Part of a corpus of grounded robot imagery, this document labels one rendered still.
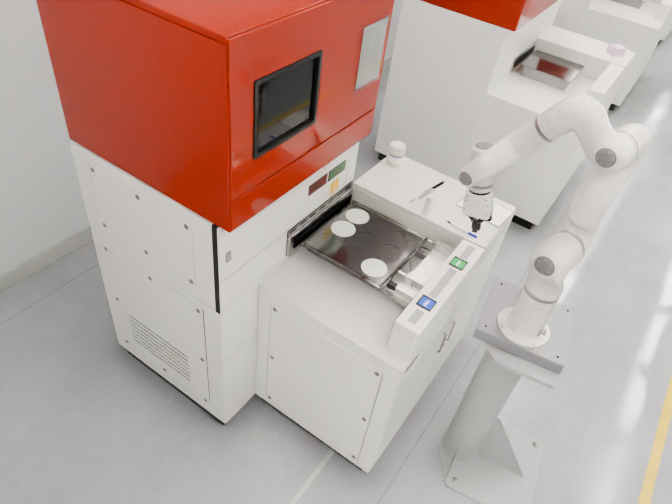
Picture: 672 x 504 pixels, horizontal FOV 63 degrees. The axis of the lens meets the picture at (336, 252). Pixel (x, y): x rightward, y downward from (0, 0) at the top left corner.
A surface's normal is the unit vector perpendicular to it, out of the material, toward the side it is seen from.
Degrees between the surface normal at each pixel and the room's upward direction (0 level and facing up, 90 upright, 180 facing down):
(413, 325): 0
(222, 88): 90
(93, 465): 0
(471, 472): 0
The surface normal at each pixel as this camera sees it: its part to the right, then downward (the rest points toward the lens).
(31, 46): 0.82, 0.45
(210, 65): -0.56, 0.51
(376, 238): 0.11, -0.73
